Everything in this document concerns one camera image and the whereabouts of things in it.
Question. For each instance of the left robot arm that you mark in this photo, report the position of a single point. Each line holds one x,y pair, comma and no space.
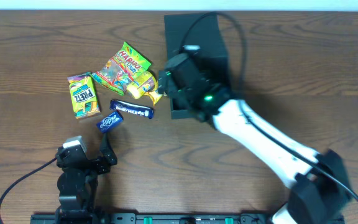
79,181

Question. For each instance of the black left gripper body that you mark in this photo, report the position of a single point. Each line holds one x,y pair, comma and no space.
97,164

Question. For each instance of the green Haribo gummy bag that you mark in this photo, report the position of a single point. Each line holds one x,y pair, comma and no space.
121,69

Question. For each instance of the small yellow snack packet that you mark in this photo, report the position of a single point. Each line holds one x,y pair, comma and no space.
153,93

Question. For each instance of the blue Dairy Milk bar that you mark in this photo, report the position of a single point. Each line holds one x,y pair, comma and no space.
132,108

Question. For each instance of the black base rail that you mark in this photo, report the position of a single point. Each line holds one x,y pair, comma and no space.
132,218

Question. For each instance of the green Pretz snack box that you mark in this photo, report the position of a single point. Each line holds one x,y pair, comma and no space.
83,96

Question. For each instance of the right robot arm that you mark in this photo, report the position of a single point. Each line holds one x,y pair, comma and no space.
318,183

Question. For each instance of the black gift box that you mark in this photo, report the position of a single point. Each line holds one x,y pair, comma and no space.
203,30

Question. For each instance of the blue Eclipse mints tin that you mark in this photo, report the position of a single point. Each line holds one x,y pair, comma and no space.
110,122

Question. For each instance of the yellow sour candy canister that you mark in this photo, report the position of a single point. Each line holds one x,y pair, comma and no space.
144,83

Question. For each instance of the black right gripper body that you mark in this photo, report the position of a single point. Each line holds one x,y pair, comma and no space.
166,83

